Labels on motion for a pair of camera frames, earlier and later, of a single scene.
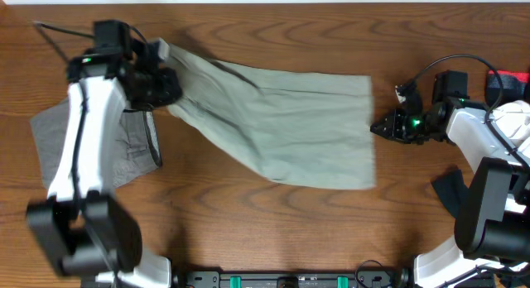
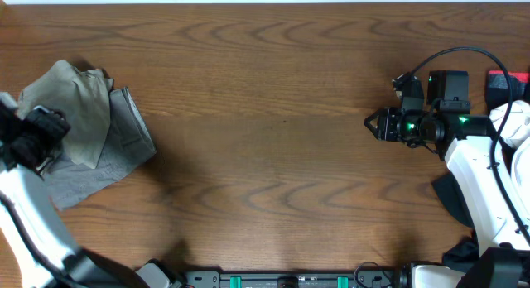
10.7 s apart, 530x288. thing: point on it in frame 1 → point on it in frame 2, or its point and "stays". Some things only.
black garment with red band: (515, 88) stays
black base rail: (362, 278) stays
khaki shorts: (312, 129) → (83, 98)
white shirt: (515, 117) stays
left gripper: (170, 88) → (51, 130)
